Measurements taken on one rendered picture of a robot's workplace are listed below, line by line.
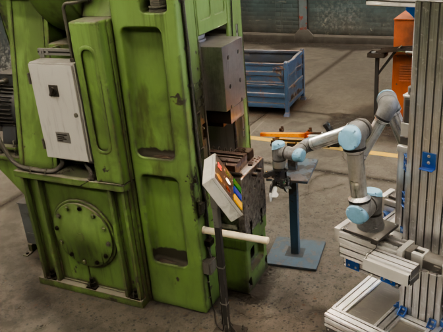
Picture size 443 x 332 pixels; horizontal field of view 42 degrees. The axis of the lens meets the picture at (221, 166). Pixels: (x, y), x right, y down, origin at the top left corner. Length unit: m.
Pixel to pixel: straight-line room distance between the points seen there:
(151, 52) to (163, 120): 0.42
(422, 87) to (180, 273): 1.97
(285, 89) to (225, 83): 4.00
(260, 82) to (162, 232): 4.00
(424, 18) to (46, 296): 3.19
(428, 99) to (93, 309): 2.64
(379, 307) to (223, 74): 1.70
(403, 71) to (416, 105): 3.90
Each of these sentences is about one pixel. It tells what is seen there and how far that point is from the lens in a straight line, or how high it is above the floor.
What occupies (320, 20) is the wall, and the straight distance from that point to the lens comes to 11.55.
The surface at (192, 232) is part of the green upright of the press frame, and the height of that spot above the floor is 0.63.
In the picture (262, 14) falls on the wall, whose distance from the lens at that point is 12.04.
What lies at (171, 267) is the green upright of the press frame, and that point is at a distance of 3.96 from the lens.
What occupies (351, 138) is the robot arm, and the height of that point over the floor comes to 1.41.
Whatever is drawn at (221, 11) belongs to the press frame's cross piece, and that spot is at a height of 1.91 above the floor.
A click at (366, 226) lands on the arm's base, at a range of 3.26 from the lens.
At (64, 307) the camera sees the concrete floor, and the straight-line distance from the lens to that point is 4.37.
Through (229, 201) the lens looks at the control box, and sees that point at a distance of 3.13.
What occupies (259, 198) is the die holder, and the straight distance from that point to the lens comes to 4.03.
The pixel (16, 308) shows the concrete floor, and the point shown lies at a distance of 4.52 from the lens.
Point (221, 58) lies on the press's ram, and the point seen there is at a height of 1.69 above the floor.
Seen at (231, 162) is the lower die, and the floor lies 0.98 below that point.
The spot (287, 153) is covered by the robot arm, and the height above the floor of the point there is 1.25.
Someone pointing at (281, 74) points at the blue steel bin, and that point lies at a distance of 7.43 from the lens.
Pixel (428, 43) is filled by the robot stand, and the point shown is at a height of 1.83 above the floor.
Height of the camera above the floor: 2.48
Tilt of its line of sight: 24 degrees down
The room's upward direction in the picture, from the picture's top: 5 degrees counter-clockwise
